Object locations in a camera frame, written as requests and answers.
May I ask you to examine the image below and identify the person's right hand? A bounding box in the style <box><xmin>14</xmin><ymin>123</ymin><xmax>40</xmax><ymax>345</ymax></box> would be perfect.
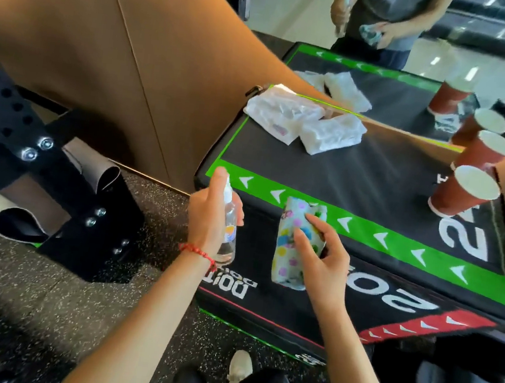
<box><xmin>284</xmin><ymin>212</ymin><xmax>358</xmax><ymax>319</ymax></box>

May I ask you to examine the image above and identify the person's left hand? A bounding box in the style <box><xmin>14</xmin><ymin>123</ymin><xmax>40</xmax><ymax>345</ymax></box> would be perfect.
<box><xmin>182</xmin><ymin>163</ymin><xmax>251</xmax><ymax>262</ymax></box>

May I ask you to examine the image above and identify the colourful dotted cloth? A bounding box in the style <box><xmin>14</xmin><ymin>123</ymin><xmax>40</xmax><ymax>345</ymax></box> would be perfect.
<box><xmin>268</xmin><ymin>195</ymin><xmax>331</xmax><ymax>294</ymax></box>

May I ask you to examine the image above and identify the clear small spray bottle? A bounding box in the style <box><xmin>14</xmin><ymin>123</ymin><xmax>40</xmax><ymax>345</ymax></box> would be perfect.
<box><xmin>214</xmin><ymin>174</ymin><xmax>246</xmax><ymax>268</ymax></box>

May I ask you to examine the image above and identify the person's right forearm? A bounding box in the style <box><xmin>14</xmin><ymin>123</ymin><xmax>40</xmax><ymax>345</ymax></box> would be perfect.
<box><xmin>306</xmin><ymin>297</ymin><xmax>420</xmax><ymax>383</ymax></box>

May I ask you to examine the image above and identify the person's left forearm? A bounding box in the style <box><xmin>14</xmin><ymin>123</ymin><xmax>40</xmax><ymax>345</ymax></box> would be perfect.
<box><xmin>57</xmin><ymin>233</ymin><xmax>221</xmax><ymax>383</ymax></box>

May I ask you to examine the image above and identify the white tissue pack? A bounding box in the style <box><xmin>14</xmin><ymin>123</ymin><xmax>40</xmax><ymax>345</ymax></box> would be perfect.
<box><xmin>297</xmin><ymin>107</ymin><xmax>370</xmax><ymax>162</ymax></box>
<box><xmin>240</xmin><ymin>80</ymin><xmax>329</xmax><ymax>150</ymax></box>

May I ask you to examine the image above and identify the black green plyo box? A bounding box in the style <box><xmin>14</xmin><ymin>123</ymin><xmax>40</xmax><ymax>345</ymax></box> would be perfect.
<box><xmin>173</xmin><ymin>77</ymin><xmax>505</xmax><ymax>383</ymax></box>

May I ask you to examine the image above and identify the white shoe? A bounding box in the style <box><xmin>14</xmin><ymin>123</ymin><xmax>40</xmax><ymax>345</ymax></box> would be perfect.
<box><xmin>225</xmin><ymin>348</ymin><xmax>257</xmax><ymax>383</ymax></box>

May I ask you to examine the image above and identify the red paper cup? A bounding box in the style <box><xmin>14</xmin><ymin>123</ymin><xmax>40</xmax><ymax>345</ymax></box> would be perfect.
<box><xmin>426</xmin><ymin>161</ymin><xmax>505</xmax><ymax>225</ymax></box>
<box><xmin>449</xmin><ymin>126</ymin><xmax>505</xmax><ymax>178</ymax></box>

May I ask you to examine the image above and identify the black metal gym rack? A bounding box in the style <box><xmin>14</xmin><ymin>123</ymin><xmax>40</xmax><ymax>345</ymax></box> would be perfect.
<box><xmin>0</xmin><ymin>29</ymin><xmax>168</xmax><ymax>289</ymax></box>

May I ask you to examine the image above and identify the red bead bracelet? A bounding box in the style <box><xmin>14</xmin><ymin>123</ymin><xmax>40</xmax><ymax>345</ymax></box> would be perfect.
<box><xmin>176</xmin><ymin>242</ymin><xmax>222</xmax><ymax>274</ymax></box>

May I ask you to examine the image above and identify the wall mirror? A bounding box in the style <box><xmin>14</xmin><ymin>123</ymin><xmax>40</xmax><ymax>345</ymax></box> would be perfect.
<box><xmin>231</xmin><ymin>0</ymin><xmax>505</xmax><ymax>158</ymax></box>

